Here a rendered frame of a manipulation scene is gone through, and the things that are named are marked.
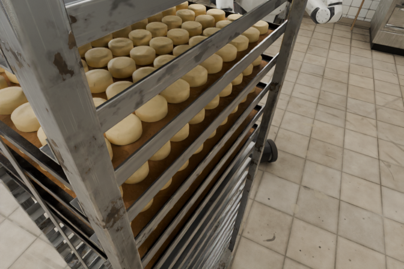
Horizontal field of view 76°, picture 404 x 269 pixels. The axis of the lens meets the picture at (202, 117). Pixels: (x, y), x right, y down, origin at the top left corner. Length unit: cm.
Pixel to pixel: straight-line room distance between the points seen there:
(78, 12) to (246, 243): 184
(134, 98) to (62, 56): 12
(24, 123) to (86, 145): 22
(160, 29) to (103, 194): 45
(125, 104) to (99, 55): 28
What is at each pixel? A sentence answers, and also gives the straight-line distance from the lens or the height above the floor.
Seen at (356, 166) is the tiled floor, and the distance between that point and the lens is 267.
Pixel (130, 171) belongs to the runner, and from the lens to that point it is 34.
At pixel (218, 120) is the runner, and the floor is 142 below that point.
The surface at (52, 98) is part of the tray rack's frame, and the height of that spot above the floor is 166.
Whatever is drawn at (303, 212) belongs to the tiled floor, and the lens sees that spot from 217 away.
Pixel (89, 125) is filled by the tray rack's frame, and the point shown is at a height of 162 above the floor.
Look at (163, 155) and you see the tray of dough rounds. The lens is 45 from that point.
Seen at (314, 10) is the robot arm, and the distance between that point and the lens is 161.
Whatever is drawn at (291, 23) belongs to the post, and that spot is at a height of 151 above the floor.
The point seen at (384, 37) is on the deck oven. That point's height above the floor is 23.
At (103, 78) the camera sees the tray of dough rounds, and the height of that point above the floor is 151.
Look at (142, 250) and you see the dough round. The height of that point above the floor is 122.
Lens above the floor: 176
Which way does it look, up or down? 41 degrees down
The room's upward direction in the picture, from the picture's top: 3 degrees clockwise
